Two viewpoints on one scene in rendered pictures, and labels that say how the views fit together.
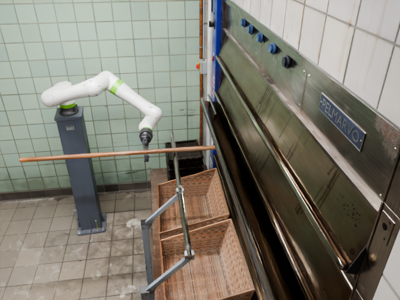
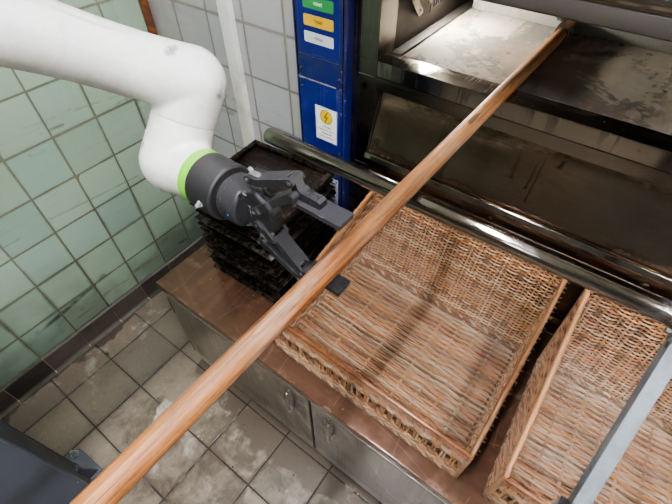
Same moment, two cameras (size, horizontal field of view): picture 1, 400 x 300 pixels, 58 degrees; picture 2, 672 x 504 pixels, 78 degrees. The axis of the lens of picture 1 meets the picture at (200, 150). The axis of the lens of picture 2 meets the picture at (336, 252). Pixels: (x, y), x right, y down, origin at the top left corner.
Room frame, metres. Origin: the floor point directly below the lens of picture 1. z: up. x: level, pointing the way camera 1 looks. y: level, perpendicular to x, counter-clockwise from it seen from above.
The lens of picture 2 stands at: (1.78, 0.62, 1.61)
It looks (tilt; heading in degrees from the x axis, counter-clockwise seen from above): 48 degrees down; 314
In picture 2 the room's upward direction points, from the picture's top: straight up
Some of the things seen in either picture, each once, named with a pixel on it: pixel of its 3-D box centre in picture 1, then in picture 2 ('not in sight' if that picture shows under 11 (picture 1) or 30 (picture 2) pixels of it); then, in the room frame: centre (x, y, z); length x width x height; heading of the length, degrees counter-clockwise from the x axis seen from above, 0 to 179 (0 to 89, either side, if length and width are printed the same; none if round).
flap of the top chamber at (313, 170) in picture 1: (261, 97); not in sight; (1.50, -0.28, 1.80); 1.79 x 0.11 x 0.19; 8
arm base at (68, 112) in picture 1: (69, 106); not in sight; (2.68, 1.06, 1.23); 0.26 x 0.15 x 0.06; 12
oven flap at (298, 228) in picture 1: (256, 147); not in sight; (1.50, -0.28, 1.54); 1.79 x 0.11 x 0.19; 8
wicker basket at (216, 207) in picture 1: (190, 205); (411, 311); (2.05, 0.07, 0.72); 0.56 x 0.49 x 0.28; 7
